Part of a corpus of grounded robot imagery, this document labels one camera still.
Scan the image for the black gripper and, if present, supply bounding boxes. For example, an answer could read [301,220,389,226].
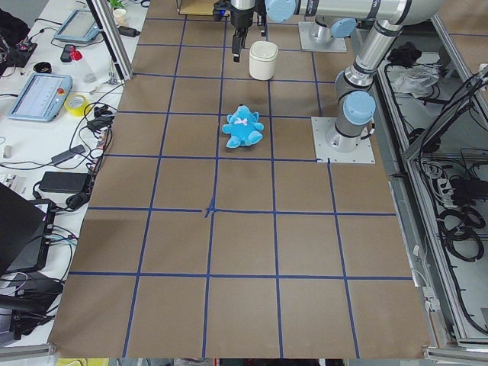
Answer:
[230,6,267,63]

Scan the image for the white trash can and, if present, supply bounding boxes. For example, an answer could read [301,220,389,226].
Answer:
[249,41,278,81]

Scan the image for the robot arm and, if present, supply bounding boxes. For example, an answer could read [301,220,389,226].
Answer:
[295,0,444,153]
[213,1,388,63]

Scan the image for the blue teddy bear plush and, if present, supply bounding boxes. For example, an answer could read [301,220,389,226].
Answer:
[222,104,264,149]

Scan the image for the white paper cup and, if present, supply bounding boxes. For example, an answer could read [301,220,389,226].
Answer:
[113,8,128,27]

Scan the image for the black cloth bundle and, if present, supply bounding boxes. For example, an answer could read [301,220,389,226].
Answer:
[387,42,422,68]

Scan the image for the clear plastic bottle red cap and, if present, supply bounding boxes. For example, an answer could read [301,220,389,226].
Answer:
[69,46,97,83]

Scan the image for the upper teach pendant tablet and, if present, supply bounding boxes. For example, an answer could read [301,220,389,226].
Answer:
[53,10,100,44]

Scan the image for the teach pendant tablet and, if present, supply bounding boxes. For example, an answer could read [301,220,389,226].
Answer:
[7,73,72,123]
[53,10,100,44]

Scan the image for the crumpled white cloth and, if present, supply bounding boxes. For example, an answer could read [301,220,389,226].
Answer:
[392,66,440,98]

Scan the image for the yellow tape roll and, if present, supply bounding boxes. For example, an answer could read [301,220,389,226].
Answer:
[63,94,88,117]

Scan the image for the lower teach pendant tablet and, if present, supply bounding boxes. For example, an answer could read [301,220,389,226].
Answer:
[7,73,72,123]

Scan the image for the black power adapter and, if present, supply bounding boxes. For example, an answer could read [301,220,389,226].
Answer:
[39,172,89,194]

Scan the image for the black laptop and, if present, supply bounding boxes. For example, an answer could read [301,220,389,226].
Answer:
[1,185,55,275]

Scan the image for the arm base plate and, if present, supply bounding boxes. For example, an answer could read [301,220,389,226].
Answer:
[311,117,375,164]
[298,21,347,53]

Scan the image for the aluminium frame post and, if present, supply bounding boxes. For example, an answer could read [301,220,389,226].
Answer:
[86,0,133,81]

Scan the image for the coiled black cables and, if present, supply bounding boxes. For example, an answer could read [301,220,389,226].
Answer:
[436,207,485,263]

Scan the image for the aluminium frame side rail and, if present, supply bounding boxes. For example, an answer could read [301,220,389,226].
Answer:
[377,1,487,352]

